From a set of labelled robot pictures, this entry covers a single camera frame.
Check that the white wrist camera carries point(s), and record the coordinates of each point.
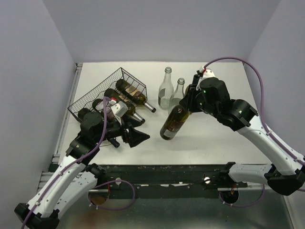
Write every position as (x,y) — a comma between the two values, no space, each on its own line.
(204,73)
(119,108)

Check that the tall clear glass bottle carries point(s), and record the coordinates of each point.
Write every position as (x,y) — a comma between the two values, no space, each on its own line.
(165,89)

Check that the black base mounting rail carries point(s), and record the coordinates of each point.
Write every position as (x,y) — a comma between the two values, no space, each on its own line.
(167,181)

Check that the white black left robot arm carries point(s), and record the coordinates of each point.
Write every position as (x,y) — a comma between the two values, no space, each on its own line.
(75,175)

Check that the black wire wine rack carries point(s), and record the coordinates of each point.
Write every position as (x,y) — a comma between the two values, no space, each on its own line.
(98,91)

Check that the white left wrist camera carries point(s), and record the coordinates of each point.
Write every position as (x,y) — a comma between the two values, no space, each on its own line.
(119,108)

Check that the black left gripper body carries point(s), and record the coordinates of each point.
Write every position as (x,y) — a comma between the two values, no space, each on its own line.
(125,134)

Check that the green bottle white label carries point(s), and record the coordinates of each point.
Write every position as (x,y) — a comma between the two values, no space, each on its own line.
(81,115)

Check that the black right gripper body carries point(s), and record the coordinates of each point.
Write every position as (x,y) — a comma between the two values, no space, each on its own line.
(191,104)

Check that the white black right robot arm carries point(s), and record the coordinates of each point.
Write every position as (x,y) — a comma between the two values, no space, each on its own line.
(285,174)

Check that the green bottle brown label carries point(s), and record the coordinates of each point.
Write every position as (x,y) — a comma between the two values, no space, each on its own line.
(97,105)

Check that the short clear glass bottle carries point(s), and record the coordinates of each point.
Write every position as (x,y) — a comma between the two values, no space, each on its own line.
(177,95)

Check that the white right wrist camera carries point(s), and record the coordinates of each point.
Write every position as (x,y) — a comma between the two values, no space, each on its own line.
(204,73)

